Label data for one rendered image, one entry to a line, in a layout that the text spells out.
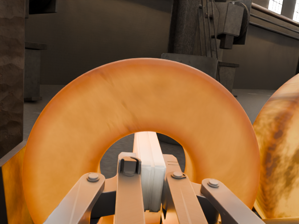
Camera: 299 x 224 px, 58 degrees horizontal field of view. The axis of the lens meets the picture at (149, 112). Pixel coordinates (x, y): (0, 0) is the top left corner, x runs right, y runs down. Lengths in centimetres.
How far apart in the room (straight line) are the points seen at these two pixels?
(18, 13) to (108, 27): 713
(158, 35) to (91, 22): 227
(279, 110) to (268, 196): 6
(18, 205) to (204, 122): 12
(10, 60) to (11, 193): 26
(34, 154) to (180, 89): 10
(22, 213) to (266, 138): 17
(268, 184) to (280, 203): 2
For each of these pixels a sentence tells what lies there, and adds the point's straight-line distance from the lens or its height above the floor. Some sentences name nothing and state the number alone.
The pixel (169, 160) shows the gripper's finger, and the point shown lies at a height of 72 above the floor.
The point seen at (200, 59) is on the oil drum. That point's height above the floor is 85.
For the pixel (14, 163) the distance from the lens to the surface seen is 18.
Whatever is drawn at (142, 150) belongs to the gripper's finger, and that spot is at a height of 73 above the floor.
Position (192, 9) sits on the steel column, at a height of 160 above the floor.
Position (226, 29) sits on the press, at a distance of 782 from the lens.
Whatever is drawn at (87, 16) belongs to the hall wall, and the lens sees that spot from 725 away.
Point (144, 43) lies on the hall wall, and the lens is 824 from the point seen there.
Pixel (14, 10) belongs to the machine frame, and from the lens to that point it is 42.
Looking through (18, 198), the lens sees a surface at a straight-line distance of 19.
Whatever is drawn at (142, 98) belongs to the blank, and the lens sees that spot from 16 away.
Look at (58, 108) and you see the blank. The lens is 17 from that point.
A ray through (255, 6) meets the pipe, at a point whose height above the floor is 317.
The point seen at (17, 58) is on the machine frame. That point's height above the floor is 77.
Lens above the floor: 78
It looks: 11 degrees down
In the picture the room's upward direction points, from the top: 6 degrees clockwise
